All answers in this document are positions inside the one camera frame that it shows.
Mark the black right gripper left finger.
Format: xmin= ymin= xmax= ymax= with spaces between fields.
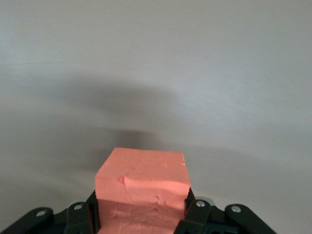
xmin=0 ymin=190 xmax=101 ymax=234

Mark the orange foam block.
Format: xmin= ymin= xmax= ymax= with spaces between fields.
xmin=94 ymin=147 xmax=191 ymax=234

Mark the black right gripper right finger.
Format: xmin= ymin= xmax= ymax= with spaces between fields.
xmin=174 ymin=188 xmax=277 ymax=234

